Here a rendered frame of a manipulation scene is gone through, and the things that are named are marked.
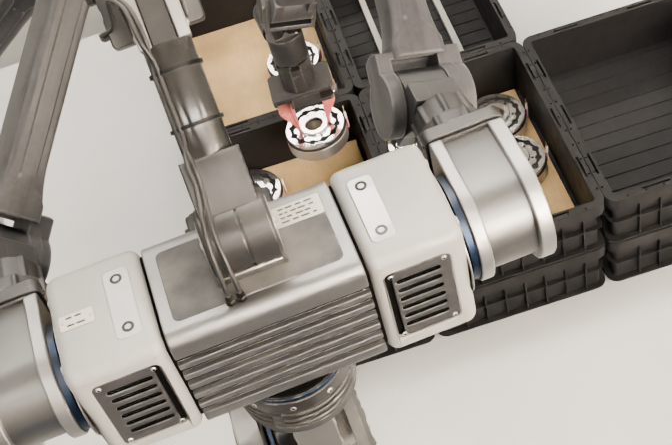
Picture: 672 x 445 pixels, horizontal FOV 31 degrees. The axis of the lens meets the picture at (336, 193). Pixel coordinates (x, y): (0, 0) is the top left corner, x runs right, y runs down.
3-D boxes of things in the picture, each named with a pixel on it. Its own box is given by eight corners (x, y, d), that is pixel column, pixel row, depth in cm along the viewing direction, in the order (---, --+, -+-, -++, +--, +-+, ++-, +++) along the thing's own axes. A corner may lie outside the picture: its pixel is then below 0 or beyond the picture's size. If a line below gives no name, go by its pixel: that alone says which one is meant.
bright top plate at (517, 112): (531, 130, 208) (531, 128, 208) (474, 144, 209) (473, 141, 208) (517, 90, 215) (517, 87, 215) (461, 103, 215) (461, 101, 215)
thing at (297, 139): (349, 139, 200) (348, 136, 200) (291, 157, 201) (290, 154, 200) (338, 100, 207) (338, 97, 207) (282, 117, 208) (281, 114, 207)
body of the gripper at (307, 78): (269, 86, 200) (257, 52, 195) (328, 68, 200) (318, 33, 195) (275, 111, 195) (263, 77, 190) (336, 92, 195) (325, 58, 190)
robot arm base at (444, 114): (438, 214, 132) (424, 141, 123) (412, 164, 138) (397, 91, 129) (511, 186, 133) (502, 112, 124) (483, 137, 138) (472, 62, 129)
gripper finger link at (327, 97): (297, 116, 206) (282, 75, 199) (337, 104, 206) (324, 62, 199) (303, 142, 201) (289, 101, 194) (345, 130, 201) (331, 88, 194)
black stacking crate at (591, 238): (607, 250, 196) (606, 206, 187) (432, 306, 195) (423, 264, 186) (523, 87, 221) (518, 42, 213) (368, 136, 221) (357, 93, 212)
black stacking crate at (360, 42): (522, 86, 222) (518, 40, 213) (367, 135, 221) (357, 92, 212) (455, -43, 248) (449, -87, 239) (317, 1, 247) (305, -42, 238)
